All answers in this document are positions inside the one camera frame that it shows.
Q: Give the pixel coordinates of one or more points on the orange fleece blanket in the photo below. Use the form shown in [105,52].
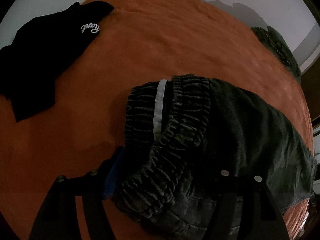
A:
[141,41]

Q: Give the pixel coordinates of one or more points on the black garment with white script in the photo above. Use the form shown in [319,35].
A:
[42,50]

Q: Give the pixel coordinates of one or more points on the dark green pants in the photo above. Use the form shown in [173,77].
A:
[179,135]

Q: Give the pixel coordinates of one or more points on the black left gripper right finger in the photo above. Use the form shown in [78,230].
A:
[248,209]

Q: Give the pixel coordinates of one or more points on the dark patterned garment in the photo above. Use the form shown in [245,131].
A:
[275,43]

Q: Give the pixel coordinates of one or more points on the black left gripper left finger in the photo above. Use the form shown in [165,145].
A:
[57,217]

